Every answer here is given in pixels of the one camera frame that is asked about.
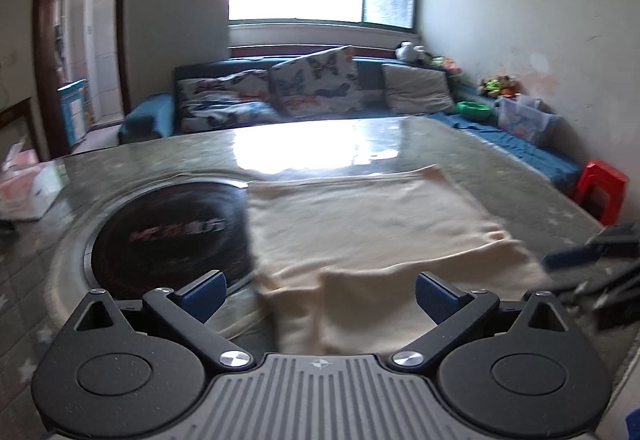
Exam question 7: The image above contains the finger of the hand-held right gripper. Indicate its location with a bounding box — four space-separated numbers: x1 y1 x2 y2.
542 240 608 274

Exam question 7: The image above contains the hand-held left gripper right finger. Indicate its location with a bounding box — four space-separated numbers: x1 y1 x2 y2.
389 270 571 368

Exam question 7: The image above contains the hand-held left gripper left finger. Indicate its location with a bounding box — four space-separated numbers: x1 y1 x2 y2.
72 270 255 368

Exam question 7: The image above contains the cream cloth garment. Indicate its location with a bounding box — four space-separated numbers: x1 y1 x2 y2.
245 164 551 356

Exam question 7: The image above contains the red plastic stool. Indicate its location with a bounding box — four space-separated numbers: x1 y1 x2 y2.
570 160 631 227

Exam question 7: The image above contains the round black induction cooker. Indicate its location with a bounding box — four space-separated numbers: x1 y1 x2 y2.
50 172 258 301

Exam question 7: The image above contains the blue cloth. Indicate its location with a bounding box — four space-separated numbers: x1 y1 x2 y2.
430 112 583 183

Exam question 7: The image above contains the clear plastic storage box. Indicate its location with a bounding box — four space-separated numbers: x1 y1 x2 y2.
495 95 557 147

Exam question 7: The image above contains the green bowl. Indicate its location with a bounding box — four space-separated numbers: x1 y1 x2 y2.
456 101 492 122

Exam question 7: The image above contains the colourful toy pile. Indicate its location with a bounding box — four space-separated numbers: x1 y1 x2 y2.
477 75 521 99

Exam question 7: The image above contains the blue sofa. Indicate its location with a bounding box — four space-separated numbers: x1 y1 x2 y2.
118 56 583 191

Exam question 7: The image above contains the pink white tissue pack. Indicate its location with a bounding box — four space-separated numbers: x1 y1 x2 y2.
0 147 69 222

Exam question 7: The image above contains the grey pillow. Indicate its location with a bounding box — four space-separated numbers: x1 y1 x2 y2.
382 63 454 116

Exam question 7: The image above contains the small blue cabinet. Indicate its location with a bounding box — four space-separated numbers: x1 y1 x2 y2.
57 79 89 147

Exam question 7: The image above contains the colourful small toy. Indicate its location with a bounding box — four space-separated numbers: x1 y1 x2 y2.
432 56 464 77

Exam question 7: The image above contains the large butterfly print pillow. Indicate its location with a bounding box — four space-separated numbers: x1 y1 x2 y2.
269 45 362 118

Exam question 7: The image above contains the panda plush toy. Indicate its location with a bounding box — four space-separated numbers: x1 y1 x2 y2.
395 41 432 64

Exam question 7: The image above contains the dark wooden door frame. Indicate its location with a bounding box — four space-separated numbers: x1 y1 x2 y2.
32 0 133 161

